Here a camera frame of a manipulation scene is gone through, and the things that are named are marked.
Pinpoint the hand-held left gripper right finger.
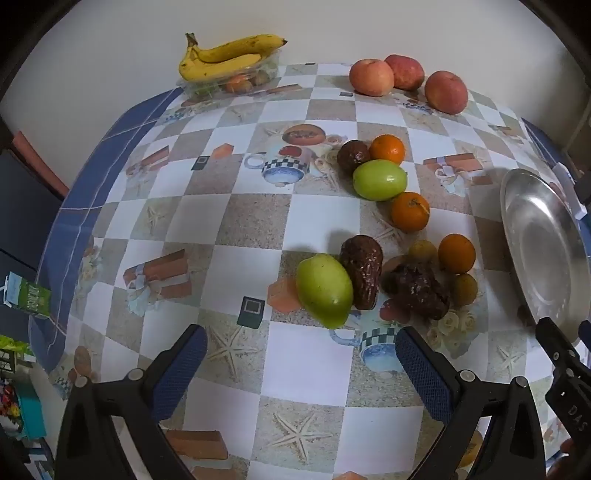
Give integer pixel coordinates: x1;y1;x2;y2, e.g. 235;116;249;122
394;325;548;480

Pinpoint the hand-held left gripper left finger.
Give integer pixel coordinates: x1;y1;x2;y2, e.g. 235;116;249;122
54;324;208;480

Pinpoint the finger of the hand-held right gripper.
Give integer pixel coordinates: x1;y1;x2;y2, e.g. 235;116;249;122
534;316;583;370

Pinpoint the small yellow-brown fruit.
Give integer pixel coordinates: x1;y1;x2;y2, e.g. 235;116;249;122
408;239;438;265
450;273;478;306

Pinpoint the silver metal plate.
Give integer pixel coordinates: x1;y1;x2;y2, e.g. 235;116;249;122
500;168;589;344

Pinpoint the orange mandarin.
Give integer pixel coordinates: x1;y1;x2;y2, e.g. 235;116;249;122
369;134;406;164
392;191;431;233
438;233;476;274

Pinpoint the green oval fruit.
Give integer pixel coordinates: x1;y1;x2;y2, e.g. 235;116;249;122
295;253;354;330

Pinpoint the checked printed tablecloth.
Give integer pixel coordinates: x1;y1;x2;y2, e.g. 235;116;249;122
28;62;591;480

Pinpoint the white rectangular device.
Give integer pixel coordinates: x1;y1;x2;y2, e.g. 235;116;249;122
553;162;583;220

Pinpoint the teal box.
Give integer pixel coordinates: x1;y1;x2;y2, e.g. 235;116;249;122
11;381;48;440

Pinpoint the green carton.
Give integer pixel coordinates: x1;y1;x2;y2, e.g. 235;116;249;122
4;272;53;320

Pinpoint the green round fruit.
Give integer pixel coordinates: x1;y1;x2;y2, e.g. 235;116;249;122
353;159;408;202

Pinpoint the dark brown round fruit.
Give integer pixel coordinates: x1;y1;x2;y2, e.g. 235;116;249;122
336;140;374;176

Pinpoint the reddish brown board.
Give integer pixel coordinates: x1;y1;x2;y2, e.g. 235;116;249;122
13;131;71;200

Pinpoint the red apple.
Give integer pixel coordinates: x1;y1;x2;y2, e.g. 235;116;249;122
384;54;425;90
424;70;469;115

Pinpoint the clear plastic fruit container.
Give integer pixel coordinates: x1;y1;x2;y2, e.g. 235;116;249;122
178;48;283;99

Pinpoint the pale pink apple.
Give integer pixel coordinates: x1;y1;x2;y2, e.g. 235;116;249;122
349;58;395;97

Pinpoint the yellow banana bunch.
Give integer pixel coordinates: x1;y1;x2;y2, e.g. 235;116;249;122
178;32;288;83

